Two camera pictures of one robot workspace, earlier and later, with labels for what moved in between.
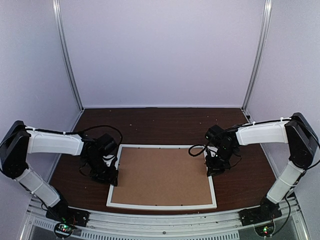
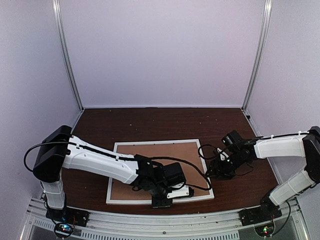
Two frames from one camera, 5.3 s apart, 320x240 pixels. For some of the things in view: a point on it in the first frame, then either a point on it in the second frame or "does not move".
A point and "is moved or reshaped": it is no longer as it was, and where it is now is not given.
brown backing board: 162,175 is moved or reshaped
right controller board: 265,231 does not move
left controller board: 63,230 does not move
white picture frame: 110,204 is moved or reshaped
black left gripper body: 99,171 to 156,203
